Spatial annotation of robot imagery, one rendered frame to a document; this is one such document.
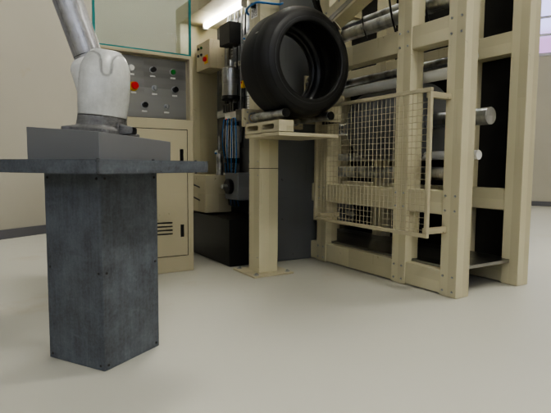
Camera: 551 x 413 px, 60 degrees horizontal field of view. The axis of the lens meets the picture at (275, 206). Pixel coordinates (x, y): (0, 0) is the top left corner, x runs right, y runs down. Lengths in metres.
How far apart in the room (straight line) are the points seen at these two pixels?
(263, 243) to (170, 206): 0.58
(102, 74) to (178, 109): 1.36
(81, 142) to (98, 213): 0.21
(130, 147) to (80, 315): 0.55
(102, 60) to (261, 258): 1.58
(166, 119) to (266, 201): 0.74
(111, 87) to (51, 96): 3.37
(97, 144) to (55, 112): 3.54
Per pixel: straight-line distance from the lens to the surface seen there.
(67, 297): 1.70
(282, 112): 2.43
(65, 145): 1.57
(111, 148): 1.50
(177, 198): 2.89
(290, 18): 2.52
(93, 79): 1.65
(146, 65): 2.94
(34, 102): 4.88
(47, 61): 5.03
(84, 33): 1.89
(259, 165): 2.77
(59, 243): 1.68
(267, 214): 2.81
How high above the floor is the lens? 0.64
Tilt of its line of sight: 5 degrees down
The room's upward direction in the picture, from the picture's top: straight up
